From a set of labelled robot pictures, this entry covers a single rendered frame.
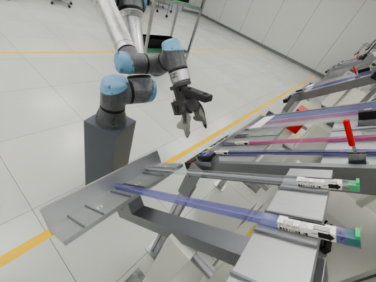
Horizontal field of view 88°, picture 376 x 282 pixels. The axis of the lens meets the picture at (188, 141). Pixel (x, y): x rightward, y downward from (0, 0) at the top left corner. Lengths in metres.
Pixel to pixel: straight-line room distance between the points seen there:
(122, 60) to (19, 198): 1.04
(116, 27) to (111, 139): 0.48
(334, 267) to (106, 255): 1.02
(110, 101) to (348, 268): 1.13
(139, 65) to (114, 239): 0.95
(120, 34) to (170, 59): 0.21
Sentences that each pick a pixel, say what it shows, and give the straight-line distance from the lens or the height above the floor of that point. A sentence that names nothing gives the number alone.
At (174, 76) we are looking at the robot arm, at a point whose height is 0.93.
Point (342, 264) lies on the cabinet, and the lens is 1.01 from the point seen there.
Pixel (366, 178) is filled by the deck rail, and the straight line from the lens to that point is 0.55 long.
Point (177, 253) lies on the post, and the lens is 0.45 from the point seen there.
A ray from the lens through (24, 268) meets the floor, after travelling 1.31.
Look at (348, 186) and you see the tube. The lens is 0.37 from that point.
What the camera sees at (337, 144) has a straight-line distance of 0.71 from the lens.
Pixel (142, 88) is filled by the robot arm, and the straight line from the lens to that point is 0.98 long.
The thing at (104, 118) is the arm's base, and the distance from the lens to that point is 1.00.
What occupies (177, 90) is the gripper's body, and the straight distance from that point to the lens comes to 0.78.
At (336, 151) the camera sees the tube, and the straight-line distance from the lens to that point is 0.63.
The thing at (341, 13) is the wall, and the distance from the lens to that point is 9.40.
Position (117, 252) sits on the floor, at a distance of 1.28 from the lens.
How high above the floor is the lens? 1.21
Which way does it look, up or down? 38 degrees down
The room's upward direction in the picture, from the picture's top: 23 degrees clockwise
